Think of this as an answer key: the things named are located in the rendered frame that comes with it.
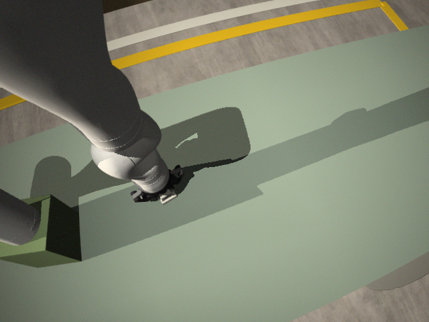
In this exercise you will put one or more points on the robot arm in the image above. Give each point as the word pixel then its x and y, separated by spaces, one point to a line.
pixel 54 54

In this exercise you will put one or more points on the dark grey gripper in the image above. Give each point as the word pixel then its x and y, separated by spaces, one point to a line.
pixel 175 177

